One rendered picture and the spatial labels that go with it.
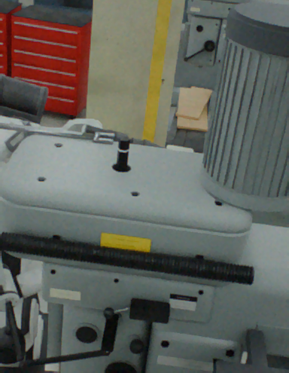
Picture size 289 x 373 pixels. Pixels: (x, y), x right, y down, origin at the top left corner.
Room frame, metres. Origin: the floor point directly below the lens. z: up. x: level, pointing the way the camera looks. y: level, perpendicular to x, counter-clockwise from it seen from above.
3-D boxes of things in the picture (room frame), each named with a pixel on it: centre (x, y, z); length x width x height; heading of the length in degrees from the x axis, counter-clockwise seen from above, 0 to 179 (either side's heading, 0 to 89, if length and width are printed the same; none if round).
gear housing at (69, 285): (0.97, 0.00, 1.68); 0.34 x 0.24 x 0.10; 89
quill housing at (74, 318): (0.97, 0.04, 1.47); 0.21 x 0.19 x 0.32; 179
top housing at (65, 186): (0.97, 0.03, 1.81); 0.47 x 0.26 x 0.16; 89
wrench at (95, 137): (1.08, 0.20, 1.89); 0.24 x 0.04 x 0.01; 91
